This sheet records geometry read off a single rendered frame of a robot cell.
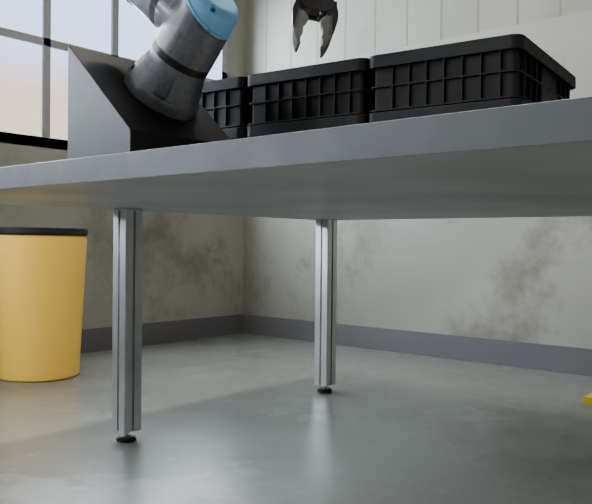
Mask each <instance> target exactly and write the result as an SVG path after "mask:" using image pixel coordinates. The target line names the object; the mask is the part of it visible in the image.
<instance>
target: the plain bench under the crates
mask: <svg viewBox="0 0 592 504"><path fill-rule="evenodd" d="M0 204H12V205H31V206H51V207H70V208H90V209H110V210H113V326H112V430H113V431H116V432H118V431H119V433H123V434H121V435H118V436H117V437H116V441H117V442H119V443H130V442H134V441H135V440H136V435H134V434H129V433H130V432H132V431H138V430H141V377H142V258H143V211H149V212H168V213H188V214H207V215H227V216H246V217H266V218H285V219H305V220H316V261H315V349H314V384H316V385H322V386H323V387H321V388H318V389H317V391H318V392H319V393H331V392H332V389H331V388H327V386H329V385H333V384H335V382H336V296H337V221H338V220H382V219H446V218H510V217H574V216H592V96H588V97H580V98H572V99H563V100H555V101H547V102H539V103H530V104H522V105H514V106H505V107H497V108H489V109H481V110H472V111H464V112H456V113H447V114H439V115H431V116H423V117H414V118H406V119H398V120H389V121H381V122H373V123H364V124H356V125H348V126H340V127H331V128H323V129H315V130H306V131H298V132H290V133H282V134H273V135H265V136H257V137H248V138H240V139H232V140H224V141H215V142H207V143H199V144H190V145H182V146H174V147H166V148H157V149H149V150H141V151H132V152H124V153H116V154H108V155H99V156H91V157H83V158H74V159H66V160H58V161H50V162H41V163H33V164H25V165H16V166H8V167H0Z"/></svg>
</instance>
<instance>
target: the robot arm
mask: <svg viewBox="0 0 592 504"><path fill-rule="evenodd" d="M126 1H127V2H128V3H129V4H131V5H132V6H134V7H135V8H136V9H137V10H138V11H139V12H140V13H141V14H142V15H143V16H145V17H146V18H147V19H148V20H149V21H150V22H151V23H152V24H153V25H154V26H155V27H156V28H157V29H158V30H159V33H158V35H157V36H156V38H155V40H154V42H153V44H152V46H151V48H150V49H149V50H148V51H147V52H146V53H144V54H143V55H142V56H141V57H140V58H139V59H138V60H137V61H136V62H135V63H134V64H133V65H132V66H130V68H129V69H128V71H127V73H126V75H125V77H124V83H125V85H126V87H127V89H128V90H129V91H130V92H131V93H132V95H133V96H135V97H136V98H137V99H138V100H139V101H140V102H142V103H143V104H144V105H146V106H147V107H149V108H151V109H152V110H154V111H156V112H158V113H160V114H162V115H164V116H167V117H169V118H172V119H176V120H181V121H188V120H191V119H193V118H194V116H195V114H196V112H197V111H198V109H199V105H200V102H199V101H200V98H201V94H202V90H203V85H204V81H205V79H206V77H207V75H208V73H209V72H210V70H211V68H212V67H213V65H214V63H215V61H216V60H217V58H218V56H219V55H220V53H221V51H222V49H223V48H224V46H225V44H226V42H227V41H228V39H230V38H231V36H232V34H233V30H234V28H235V26H236V24H237V22H238V19H239V11H238V8H237V6H236V4H235V3H234V1H233V0H126ZM308 20H311V21H316V22H319V27H320V29H321V32H322V35H321V38H320V40H321V47H320V58H322V57H323V56H324V54H325V53H326V51H327V49H328V47H329V45H330V42H331V39H332V36H333V33H334V31H335V28H336V25H337V22H338V9H337V2H336V1H334V0H296V1H295V3H294V5H293V7H292V28H291V30H292V37H291V38H292V46H293V49H294V52H297V50H298V48H299V45H300V43H301V42H300V37H301V35H302V34H303V26H304V25H305V24H306V23H307V21H308Z"/></svg>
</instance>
